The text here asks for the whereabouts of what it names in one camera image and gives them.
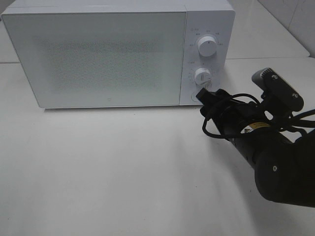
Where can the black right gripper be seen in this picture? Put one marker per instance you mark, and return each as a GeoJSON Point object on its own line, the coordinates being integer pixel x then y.
{"type": "Point", "coordinates": [229, 113]}

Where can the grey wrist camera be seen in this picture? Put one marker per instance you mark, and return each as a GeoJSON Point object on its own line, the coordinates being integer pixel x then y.
{"type": "Point", "coordinates": [279, 97]}

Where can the white timer knob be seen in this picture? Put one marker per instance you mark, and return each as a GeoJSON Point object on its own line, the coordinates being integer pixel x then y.
{"type": "Point", "coordinates": [202, 76]}

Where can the white microwave oven body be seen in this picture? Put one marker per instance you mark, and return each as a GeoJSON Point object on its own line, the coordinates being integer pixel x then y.
{"type": "Point", "coordinates": [203, 17]}

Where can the round white door button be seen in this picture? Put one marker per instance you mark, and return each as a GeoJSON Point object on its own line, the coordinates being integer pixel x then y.
{"type": "Point", "coordinates": [194, 98]}

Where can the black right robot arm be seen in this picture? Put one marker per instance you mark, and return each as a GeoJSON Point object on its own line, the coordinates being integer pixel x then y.
{"type": "Point", "coordinates": [284, 171]}

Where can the white microwave door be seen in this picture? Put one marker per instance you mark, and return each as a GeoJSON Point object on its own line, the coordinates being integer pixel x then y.
{"type": "Point", "coordinates": [100, 60]}

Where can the upper white power knob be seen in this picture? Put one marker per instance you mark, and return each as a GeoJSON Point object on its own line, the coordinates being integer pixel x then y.
{"type": "Point", "coordinates": [207, 46]}

